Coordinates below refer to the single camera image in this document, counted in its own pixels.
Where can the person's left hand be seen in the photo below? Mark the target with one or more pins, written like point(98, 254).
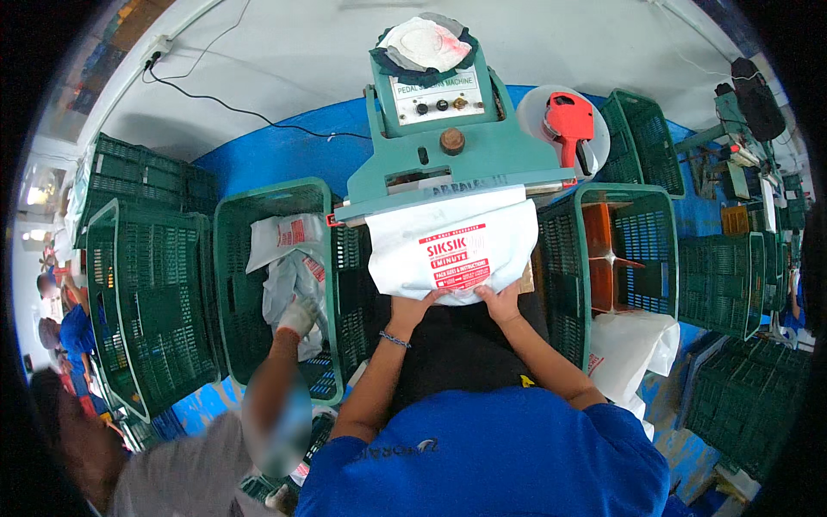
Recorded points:
point(408, 311)

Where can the person's right hand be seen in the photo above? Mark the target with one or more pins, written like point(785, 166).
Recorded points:
point(502, 307)

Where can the white bag with red print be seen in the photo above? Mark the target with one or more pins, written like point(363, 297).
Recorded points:
point(452, 245)

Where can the brown cardboard piece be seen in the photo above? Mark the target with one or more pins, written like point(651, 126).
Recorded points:
point(524, 283)

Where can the green plastic crate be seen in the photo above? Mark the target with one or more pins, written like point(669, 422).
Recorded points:
point(239, 291)
point(717, 284)
point(562, 271)
point(749, 407)
point(646, 139)
point(355, 291)
point(155, 310)

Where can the person's legs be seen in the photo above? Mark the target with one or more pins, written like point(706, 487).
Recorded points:
point(459, 349)

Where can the orange carton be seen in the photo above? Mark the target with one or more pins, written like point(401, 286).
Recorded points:
point(597, 258)

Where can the heap of white printed bags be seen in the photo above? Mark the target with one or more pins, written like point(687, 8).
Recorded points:
point(287, 258)

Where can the pile of white plastic bags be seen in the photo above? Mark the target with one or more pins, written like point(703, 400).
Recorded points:
point(630, 352)

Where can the person's body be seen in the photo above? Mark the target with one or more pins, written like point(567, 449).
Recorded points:
point(491, 459)

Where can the green pedal sealing machine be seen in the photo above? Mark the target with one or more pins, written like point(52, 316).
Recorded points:
point(465, 148)

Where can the white round disc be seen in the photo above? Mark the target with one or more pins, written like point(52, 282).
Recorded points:
point(597, 145)

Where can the red price label gun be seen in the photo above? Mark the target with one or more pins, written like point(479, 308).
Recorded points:
point(568, 123)

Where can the pile of cloth rags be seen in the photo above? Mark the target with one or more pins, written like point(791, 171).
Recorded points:
point(426, 45)

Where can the stack of green plastic crates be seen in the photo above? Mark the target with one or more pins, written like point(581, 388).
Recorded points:
point(142, 174)

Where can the green sealing machine with black cover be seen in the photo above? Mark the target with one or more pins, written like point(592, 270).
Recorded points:
point(749, 123)

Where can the white power strip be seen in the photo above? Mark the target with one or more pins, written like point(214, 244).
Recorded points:
point(157, 49)

